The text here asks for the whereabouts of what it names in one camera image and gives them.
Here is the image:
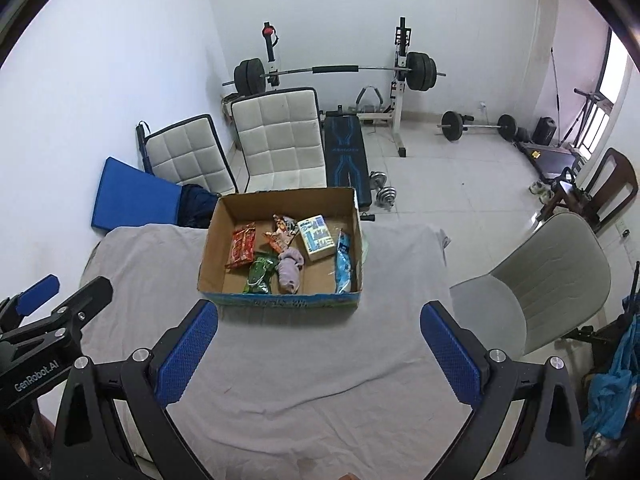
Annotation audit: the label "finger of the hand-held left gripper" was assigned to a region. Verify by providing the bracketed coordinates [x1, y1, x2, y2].
[0, 276, 114, 349]
[0, 274, 62, 331]

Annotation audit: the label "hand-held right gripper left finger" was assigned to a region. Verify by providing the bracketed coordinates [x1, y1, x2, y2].
[51, 299, 221, 480]

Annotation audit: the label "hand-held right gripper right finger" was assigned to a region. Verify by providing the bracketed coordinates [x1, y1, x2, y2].
[419, 301, 586, 480]

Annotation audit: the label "printed cardboard box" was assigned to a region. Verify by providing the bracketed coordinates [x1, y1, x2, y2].
[197, 186, 364, 311]

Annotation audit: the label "green snack packet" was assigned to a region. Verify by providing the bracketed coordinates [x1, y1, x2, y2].
[243, 254, 280, 295]

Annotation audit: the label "red snack packet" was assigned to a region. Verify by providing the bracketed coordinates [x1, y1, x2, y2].
[225, 221, 257, 268]

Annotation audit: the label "grey purple socks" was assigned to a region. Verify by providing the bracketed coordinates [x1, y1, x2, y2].
[276, 249, 306, 294]

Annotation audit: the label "long blue snack packet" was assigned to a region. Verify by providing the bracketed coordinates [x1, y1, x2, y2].
[334, 229, 355, 295]

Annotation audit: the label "orange panda snack packet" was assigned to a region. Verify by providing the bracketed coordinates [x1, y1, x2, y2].
[263, 214, 301, 253]

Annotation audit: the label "small white blue box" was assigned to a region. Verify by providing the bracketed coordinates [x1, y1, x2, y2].
[296, 214, 337, 262]

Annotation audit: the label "blue foam mat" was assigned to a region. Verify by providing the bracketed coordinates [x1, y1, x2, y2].
[91, 156, 198, 233]

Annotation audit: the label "grey tablecloth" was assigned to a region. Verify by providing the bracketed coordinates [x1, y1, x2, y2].
[80, 222, 453, 480]

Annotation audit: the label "grey plastic chair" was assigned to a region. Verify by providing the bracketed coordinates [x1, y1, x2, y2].
[450, 212, 612, 356]

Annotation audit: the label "dark blue cloth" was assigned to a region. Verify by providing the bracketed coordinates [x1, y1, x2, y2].
[177, 184, 221, 231]

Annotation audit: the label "black pole bag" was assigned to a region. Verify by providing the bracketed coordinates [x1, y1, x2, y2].
[136, 121, 153, 173]

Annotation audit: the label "blue clothing pile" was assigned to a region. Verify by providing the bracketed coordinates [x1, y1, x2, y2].
[582, 297, 640, 441]

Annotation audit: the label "white quilted chair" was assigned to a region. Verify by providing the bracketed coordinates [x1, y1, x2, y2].
[230, 87, 328, 195]
[142, 112, 240, 196]

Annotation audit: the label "dark wooden chair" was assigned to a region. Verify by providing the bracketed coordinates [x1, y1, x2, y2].
[537, 147, 640, 233]

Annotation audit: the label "black blue weight bench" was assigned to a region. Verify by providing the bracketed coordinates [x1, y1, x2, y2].
[322, 110, 375, 221]

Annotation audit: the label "short barbell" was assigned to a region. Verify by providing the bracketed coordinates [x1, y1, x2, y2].
[436, 110, 517, 142]

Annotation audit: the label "black speaker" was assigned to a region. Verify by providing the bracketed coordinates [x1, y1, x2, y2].
[531, 116, 556, 143]

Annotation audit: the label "white barbell rack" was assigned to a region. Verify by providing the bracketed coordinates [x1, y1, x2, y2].
[262, 16, 416, 158]

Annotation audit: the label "black folding stand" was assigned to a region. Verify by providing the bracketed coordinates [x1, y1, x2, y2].
[565, 87, 613, 146]

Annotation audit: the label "thin black pole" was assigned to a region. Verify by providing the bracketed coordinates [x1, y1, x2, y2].
[550, 47, 561, 128]

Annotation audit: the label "long barbell with black plates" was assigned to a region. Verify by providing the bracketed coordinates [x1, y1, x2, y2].
[222, 51, 447, 97]

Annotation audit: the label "window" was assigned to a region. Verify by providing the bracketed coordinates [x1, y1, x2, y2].
[597, 27, 640, 111]

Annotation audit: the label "grey curved handle frame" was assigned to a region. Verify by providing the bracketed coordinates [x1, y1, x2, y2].
[355, 85, 386, 113]

